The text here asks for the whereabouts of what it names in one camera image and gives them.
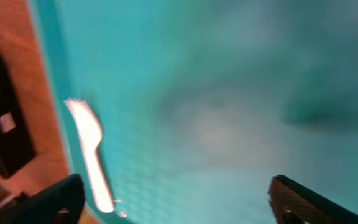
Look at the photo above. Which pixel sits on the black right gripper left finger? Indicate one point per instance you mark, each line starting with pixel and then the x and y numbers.
pixel 65 199

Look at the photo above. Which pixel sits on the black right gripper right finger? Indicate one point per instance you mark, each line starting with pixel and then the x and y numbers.
pixel 292 202

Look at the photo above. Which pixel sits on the white plastic fork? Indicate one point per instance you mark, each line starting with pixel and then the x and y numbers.
pixel 90 135

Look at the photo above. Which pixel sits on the black waste tray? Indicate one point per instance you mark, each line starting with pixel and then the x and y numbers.
pixel 16 148

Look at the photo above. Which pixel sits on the teal plastic tray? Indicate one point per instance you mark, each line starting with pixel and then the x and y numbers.
pixel 202 102

